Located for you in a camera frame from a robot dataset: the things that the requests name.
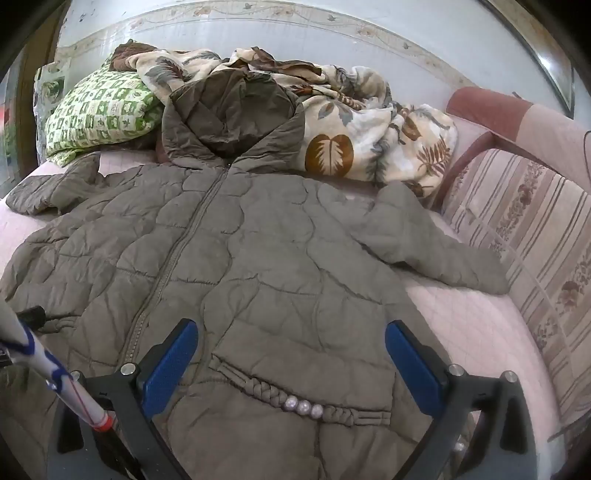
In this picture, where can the floral patchwork cloth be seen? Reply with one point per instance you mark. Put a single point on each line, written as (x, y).
(48, 87)

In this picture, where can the brown fringed cloth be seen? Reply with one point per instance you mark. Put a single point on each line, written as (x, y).
(134, 53)

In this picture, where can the brown wooden door frame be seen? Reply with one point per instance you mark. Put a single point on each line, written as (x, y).
(34, 55)

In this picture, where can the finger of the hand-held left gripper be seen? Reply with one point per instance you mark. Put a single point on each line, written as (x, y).
(32, 317)

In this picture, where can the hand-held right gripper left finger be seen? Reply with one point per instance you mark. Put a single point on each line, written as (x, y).
(168, 364)

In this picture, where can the pink quilted bed cover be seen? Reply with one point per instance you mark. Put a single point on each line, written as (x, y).
(461, 332)

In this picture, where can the pink padded cushion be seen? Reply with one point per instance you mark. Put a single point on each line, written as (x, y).
(489, 108)

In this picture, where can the striped floral sofa backrest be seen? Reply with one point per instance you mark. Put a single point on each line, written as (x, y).
(531, 207)

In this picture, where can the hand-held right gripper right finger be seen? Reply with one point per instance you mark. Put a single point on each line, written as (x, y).
(413, 364)

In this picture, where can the cream leaf print blanket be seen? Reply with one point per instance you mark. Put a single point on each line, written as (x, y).
(369, 134)

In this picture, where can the green checked pillow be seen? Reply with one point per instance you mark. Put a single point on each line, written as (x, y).
(101, 110)

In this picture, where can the olive quilted hooded jacket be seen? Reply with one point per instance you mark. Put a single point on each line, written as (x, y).
(258, 240)

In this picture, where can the dark framed mirror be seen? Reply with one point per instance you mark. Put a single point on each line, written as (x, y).
(545, 60)

